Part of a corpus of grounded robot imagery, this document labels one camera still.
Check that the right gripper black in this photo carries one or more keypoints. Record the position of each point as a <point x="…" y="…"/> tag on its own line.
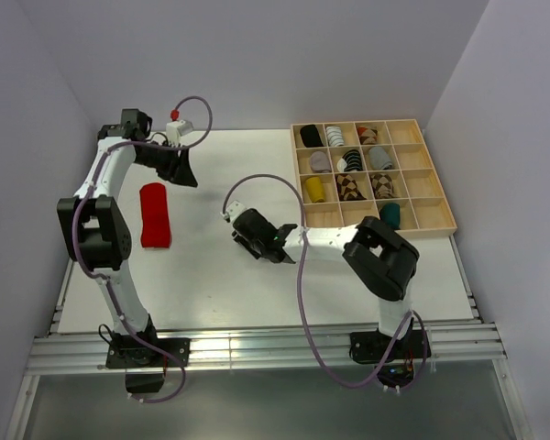
<point x="238" y="236"/>

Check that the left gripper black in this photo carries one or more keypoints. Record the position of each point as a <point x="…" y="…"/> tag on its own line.
<point x="183" y="174"/>

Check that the red sock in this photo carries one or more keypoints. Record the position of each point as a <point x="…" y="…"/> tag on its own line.
<point x="156" y="225"/>

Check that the dark green reindeer sock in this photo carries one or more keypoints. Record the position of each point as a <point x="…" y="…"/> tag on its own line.
<point x="390" y="214"/>

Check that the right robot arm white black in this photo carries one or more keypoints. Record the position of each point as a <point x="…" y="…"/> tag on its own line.
<point x="381" y="258"/>

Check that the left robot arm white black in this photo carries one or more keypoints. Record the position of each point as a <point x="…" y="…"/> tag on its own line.
<point x="95" y="231"/>

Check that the rolled yellow sock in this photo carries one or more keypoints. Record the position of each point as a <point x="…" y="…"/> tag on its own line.
<point x="315" y="190"/>

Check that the rolled grey beige sock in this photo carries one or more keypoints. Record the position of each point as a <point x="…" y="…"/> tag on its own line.
<point x="319" y="162"/>

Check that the rolled brown argyle sock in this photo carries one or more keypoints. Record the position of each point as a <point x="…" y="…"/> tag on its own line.
<point x="347" y="188"/>

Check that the wooden compartment tray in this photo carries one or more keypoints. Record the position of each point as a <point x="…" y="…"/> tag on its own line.
<point x="425" y="211"/>

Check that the rolled black striped sock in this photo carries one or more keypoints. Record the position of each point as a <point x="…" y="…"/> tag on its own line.
<point x="350" y="161"/>

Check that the rolled white striped sock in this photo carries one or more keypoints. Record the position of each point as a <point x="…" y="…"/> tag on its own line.
<point x="334" y="136"/>

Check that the rolled dark argyle sock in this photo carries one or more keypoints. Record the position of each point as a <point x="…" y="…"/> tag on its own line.
<point x="384" y="186"/>

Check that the rolled orange argyle sock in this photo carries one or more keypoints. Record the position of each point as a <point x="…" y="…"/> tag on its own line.
<point x="367" y="135"/>

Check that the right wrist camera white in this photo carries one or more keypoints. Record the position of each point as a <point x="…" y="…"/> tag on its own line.
<point x="233" y="210"/>

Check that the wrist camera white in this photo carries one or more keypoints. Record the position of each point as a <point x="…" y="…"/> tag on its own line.
<point x="177" y="129"/>
<point x="233" y="210"/>

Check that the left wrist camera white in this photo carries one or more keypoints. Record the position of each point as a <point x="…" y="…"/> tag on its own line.
<point x="177" y="129"/>

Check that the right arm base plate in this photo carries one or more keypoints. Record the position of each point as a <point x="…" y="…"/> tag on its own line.
<point x="369" y="347"/>

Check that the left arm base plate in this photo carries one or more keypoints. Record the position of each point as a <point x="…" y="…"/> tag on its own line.
<point x="126" y="352"/>

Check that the aluminium frame rail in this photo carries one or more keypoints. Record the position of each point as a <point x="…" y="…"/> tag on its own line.
<point x="264" y="348"/>

